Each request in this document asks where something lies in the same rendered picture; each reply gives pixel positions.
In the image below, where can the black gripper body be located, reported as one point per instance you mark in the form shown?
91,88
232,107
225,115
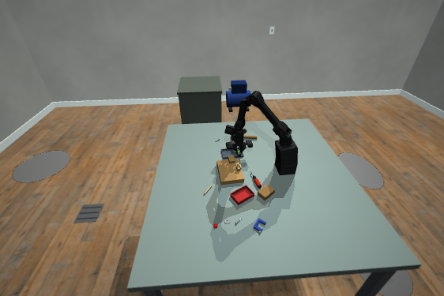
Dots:
239,142

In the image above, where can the blue c-shaped clamp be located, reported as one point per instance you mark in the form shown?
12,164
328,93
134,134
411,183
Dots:
256,225

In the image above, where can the red shallow tray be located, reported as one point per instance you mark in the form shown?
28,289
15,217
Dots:
241,195

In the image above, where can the tan wooden block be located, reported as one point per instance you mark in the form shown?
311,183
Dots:
266,192

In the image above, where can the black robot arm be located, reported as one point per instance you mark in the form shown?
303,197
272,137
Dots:
279,127

